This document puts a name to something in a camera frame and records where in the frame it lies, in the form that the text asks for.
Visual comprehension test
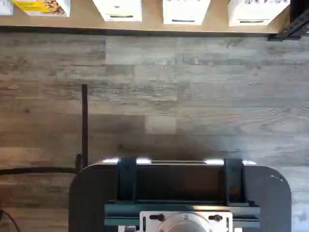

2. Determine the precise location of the black floor cable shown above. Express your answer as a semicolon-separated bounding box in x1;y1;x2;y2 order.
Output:
0;209;19;232
0;152;83;176

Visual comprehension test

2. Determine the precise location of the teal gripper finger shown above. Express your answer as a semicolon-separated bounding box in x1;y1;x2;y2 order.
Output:
224;158;244;206
117;157;138;202

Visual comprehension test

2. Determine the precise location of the black vertical pole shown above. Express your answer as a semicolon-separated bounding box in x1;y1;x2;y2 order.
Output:
82;84;88;168

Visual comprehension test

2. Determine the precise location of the white box yellow strip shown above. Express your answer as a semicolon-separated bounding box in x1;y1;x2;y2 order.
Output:
93;0;143;22

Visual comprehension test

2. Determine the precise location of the white box green strip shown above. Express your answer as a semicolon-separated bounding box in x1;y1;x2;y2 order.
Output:
228;0;290;27

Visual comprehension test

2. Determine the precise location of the wooden shelf board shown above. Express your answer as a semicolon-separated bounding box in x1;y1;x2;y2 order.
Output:
0;0;290;33

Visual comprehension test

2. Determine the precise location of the white yellow granola box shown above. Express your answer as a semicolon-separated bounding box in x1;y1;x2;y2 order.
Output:
11;0;72;17

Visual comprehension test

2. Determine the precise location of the blue white oatmeal box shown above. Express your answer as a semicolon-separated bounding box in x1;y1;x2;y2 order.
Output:
0;0;14;16

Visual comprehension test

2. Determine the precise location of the white box pink strip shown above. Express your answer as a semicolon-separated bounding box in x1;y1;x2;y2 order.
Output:
163;0;211;25

